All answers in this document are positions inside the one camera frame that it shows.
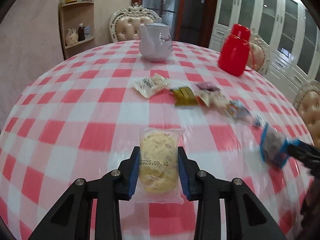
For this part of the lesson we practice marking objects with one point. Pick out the white bag on shelf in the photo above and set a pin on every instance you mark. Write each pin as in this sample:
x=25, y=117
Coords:
x=71, y=37

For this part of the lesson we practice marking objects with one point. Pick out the purple snack packet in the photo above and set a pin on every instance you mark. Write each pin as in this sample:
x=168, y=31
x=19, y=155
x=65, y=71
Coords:
x=209, y=86

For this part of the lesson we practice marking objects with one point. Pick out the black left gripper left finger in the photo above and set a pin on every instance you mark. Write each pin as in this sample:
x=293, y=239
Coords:
x=70, y=216

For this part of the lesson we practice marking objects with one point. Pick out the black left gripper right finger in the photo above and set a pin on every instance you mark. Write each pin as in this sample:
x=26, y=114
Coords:
x=246, y=216

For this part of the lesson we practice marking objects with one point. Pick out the beige tufted chair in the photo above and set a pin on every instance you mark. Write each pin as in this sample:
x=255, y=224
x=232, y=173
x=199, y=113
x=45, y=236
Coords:
x=124, y=23

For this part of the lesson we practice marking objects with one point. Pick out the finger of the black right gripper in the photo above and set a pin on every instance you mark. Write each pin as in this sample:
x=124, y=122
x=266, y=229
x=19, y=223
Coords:
x=307, y=154

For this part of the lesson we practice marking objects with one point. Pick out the red white checkered tablecloth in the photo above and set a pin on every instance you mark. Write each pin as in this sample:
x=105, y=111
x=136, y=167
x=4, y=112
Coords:
x=82, y=118

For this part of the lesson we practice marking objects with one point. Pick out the orange clear snack packet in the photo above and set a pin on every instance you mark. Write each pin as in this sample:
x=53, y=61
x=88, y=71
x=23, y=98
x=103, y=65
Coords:
x=213, y=98

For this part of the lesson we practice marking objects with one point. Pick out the clear cookie packet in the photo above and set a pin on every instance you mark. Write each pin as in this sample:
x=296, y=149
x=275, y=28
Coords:
x=158, y=177

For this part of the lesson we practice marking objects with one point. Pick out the white glass door cabinet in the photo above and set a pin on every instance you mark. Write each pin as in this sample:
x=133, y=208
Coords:
x=289, y=30

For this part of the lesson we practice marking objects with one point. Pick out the beige chair behind jug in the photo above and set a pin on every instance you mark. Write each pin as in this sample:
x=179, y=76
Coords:
x=259, y=54

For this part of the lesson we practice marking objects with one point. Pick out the wooden corner shelf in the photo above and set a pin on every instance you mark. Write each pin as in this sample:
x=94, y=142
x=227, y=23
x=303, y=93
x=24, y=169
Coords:
x=71, y=15

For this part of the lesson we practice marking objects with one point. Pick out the dark wooden doorway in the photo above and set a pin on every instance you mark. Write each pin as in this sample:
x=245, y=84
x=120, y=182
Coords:
x=190, y=21

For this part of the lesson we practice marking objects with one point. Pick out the dark bottle on shelf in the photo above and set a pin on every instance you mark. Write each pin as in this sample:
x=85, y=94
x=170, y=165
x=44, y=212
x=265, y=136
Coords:
x=81, y=33

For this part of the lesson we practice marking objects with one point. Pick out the red plastic jug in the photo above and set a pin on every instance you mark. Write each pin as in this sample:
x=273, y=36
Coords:
x=235, y=51

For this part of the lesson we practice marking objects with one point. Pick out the blue white snack packet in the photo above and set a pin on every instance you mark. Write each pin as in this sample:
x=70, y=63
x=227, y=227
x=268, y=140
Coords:
x=274, y=147

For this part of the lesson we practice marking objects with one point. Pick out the olive green snack packet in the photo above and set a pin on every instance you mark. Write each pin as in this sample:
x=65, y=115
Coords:
x=184, y=96

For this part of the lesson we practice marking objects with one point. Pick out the beige chair at right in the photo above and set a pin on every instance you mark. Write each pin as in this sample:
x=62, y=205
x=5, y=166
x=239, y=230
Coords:
x=307, y=104

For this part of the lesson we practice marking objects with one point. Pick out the white nut snack packet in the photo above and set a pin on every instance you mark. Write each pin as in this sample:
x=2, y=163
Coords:
x=150, y=86

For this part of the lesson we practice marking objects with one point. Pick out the white floral teapot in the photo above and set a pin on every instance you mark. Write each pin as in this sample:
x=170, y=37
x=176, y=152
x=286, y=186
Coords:
x=155, y=41

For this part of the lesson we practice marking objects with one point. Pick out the small blue candy packet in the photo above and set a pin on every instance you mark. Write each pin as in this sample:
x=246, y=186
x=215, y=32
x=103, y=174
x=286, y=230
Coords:
x=237, y=109

